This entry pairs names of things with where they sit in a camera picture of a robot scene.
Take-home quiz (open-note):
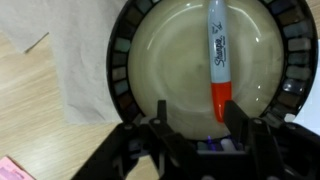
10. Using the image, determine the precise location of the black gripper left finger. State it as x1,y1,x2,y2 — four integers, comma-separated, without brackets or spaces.
71,99,201,180

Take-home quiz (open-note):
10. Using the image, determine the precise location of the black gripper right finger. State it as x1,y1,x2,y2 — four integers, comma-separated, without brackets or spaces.
223,99,320,180

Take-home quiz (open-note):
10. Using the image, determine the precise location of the grey marker with red cap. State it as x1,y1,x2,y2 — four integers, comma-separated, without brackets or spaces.
207,0,234,124

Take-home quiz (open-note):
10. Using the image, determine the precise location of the white paper towel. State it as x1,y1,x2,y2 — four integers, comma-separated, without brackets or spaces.
46,0,130,126

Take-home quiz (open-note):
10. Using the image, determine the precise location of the small pink rectangular piece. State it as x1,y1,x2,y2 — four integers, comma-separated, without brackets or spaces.
0,154,37,180

